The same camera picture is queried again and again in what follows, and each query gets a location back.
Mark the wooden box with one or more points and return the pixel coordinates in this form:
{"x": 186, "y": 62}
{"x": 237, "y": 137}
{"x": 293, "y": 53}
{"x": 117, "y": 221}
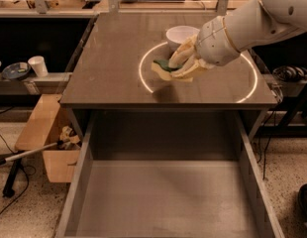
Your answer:
{"x": 46, "y": 123}

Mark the silver metal rod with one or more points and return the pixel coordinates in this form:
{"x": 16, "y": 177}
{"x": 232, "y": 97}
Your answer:
{"x": 15, "y": 157}

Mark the blue plate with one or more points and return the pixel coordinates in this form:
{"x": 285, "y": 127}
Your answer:
{"x": 16, "y": 71}

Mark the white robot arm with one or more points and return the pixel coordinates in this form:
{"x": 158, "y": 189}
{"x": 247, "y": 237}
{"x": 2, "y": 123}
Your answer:
{"x": 264, "y": 22}

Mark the grey open top drawer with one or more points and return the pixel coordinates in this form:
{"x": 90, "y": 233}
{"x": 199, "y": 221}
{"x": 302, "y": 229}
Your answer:
{"x": 167, "y": 175}

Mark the black shoe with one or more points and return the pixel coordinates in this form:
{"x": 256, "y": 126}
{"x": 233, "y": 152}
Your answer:
{"x": 302, "y": 198}

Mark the white paper cup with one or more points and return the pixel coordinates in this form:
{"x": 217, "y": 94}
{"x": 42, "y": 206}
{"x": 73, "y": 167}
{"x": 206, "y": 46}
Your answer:
{"x": 38, "y": 65}

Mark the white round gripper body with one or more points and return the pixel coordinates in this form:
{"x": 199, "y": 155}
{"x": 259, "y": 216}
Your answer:
{"x": 213, "y": 43}

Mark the crumpled paper in box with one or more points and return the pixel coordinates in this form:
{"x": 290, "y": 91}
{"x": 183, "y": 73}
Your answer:
{"x": 68, "y": 139}

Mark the grey cabinet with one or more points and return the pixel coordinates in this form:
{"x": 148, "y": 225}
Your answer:
{"x": 114, "y": 72}

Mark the white ceramic bowl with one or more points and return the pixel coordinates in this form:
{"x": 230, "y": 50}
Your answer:
{"x": 177, "y": 35}

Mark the green and yellow sponge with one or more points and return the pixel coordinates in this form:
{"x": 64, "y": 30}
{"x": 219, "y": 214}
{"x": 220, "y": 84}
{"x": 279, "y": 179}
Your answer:
{"x": 165, "y": 74}

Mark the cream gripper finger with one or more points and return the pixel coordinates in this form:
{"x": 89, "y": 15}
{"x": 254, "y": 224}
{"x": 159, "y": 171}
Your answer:
{"x": 193, "y": 67}
{"x": 185, "y": 55}

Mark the black stand leg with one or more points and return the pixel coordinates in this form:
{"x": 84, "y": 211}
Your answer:
{"x": 8, "y": 190}

